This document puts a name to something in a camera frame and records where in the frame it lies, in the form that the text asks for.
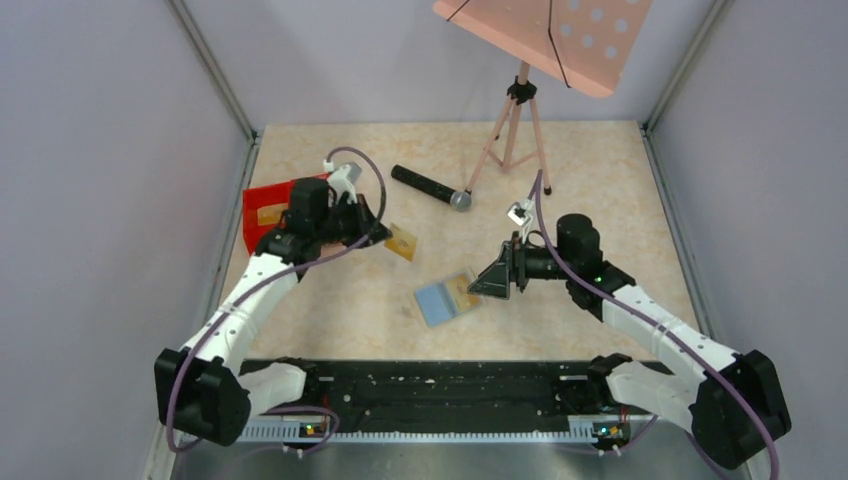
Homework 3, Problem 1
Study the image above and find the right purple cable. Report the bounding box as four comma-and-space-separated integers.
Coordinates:
527, 170, 782, 480

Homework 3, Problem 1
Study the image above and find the gold credit card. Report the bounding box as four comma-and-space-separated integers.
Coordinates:
384, 223, 418, 262

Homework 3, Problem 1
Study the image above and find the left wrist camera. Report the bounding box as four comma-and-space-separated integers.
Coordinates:
323, 159, 362, 204

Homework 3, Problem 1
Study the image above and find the red plastic bin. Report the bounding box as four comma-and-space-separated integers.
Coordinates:
242, 177, 304, 255

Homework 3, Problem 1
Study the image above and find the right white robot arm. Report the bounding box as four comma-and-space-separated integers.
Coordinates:
468, 214, 791, 477

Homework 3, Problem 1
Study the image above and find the gold card in bin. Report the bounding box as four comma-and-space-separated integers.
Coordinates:
256, 203, 287, 227

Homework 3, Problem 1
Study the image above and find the purple cable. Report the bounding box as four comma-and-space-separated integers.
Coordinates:
164, 146, 389, 458
527, 170, 782, 480

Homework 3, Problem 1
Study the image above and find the pink music stand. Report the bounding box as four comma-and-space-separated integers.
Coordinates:
433, 0, 653, 194

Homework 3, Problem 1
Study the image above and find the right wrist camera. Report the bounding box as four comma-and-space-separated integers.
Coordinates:
507, 198, 535, 229

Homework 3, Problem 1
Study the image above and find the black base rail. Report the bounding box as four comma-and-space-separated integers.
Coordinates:
279, 357, 642, 434

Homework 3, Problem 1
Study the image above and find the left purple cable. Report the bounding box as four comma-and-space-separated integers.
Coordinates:
164, 146, 389, 458

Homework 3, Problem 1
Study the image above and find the black handheld microphone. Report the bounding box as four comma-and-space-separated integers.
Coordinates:
390, 165, 472, 212

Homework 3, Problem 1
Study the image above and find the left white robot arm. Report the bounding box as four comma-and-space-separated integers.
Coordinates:
154, 173, 391, 446

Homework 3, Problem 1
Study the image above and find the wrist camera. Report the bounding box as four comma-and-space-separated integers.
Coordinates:
507, 198, 535, 229
323, 159, 362, 204

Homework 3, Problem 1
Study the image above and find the gold card in holder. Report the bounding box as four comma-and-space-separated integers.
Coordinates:
444, 273, 482, 315

